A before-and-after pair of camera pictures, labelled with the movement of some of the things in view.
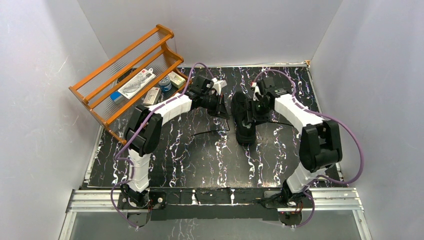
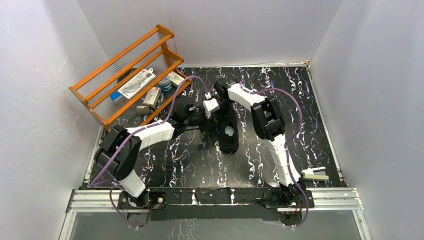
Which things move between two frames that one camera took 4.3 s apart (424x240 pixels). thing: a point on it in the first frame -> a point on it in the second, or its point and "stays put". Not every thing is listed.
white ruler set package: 132,87 stays put
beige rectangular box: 152,96 stays put
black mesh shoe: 245,132 -> 228,136
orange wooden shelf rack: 145,68 stays put
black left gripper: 218,105 -> 201,122
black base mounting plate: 211,203 stays put
